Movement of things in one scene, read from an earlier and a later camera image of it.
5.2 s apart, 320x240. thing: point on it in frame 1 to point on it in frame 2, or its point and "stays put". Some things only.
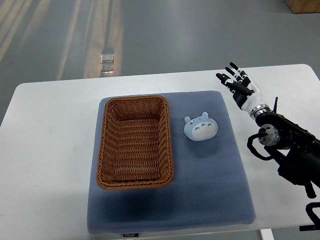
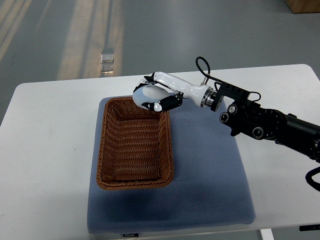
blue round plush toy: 200,128 to 148,93
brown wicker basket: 135,148 stays put
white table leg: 267,234 stays put
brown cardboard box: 298,6 stays put
